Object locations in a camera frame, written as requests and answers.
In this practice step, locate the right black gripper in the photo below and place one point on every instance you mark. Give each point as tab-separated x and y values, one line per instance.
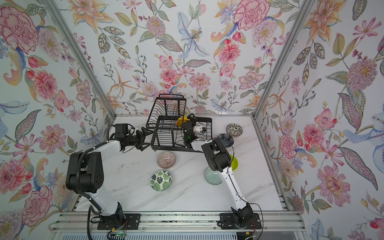
192	120

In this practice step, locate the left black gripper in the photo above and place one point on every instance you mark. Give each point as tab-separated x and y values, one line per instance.
139	146

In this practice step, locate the yellow plastic bowl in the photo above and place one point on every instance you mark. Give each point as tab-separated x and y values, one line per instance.
182	120

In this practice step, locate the black wire dish rack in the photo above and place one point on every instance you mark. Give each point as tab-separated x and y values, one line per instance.
175	130

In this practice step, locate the pale mint green bowl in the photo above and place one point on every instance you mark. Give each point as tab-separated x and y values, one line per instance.
212	177

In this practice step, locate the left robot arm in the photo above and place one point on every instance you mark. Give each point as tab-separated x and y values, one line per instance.
85	174

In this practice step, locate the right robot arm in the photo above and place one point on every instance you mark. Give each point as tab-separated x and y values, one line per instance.
220	162

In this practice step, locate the pink striped ceramic bowl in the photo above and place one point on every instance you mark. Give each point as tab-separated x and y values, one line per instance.
166	160

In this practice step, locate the dark blue patterned bowl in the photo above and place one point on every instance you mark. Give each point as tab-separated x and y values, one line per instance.
226	140

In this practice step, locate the green leaf pattern bowl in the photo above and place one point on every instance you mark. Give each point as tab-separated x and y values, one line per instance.
161	180

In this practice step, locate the lime green plastic bowl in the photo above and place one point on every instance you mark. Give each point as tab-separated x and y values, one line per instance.
234	163

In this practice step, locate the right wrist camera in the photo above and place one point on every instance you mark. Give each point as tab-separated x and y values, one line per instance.
199	130

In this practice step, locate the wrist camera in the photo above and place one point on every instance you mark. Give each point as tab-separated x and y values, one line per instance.
199	130
123	130

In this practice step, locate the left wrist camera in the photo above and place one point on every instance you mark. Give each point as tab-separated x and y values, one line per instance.
123	130

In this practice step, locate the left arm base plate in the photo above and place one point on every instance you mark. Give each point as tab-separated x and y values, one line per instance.
124	221

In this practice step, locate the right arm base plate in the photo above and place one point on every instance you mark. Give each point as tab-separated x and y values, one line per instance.
229	221

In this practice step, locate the aluminium mounting rail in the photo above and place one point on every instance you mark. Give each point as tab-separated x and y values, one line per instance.
146	222

